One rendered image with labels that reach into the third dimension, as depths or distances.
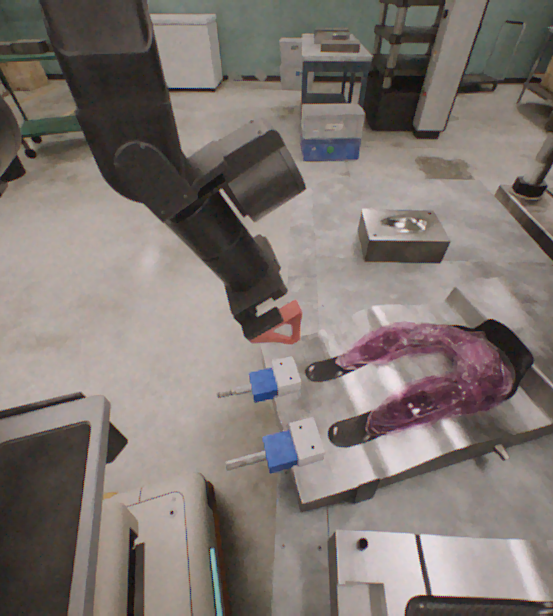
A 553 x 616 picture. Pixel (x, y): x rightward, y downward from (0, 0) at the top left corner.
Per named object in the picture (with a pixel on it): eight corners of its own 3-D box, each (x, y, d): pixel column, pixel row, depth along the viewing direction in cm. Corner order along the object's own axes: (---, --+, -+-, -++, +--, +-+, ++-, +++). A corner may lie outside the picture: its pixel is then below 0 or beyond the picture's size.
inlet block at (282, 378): (221, 417, 49) (216, 401, 45) (218, 390, 53) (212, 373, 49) (299, 398, 52) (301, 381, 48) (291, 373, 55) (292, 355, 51)
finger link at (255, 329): (305, 302, 42) (274, 258, 35) (325, 342, 38) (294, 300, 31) (264, 326, 43) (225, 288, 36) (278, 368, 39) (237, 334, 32)
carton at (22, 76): (6, 91, 538) (-10, 61, 509) (28, 83, 581) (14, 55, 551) (30, 91, 537) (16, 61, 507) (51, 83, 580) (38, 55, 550)
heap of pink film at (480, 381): (375, 451, 43) (389, 428, 37) (330, 350, 55) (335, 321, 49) (529, 406, 47) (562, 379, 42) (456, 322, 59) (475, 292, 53)
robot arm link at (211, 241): (152, 194, 29) (153, 226, 25) (212, 152, 28) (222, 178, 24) (199, 244, 34) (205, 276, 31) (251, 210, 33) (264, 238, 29)
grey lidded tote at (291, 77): (279, 90, 539) (279, 67, 515) (281, 85, 567) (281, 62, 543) (313, 91, 534) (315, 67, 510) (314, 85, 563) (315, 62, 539)
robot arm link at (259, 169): (111, 122, 26) (101, 162, 20) (223, 35, 24) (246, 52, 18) (201, 225, 35) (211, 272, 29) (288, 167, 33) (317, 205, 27)
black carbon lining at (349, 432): (333, 455, 43) (339, 436, 38) (301, 366, 53) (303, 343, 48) (531, 398, 49) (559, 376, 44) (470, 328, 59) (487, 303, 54)
